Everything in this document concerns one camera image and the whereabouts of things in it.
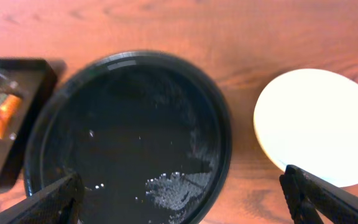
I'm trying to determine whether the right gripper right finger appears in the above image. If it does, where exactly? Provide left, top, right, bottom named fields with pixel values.
left=279, top=165, right=358, bottom=224

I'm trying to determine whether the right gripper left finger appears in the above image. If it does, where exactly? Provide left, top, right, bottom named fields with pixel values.
left=0, top=173, right=85, bottom=224

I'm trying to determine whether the black rectangular water tray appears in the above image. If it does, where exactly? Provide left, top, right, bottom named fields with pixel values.
left=0, top=58, right=57, bottom=194

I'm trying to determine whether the black round tray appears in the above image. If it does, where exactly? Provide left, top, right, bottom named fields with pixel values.
left=24, top=51, right=232, bottom=223

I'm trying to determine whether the light blue plate top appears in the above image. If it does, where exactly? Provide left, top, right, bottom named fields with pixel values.
left=253, top=68, right=358, bottom=187

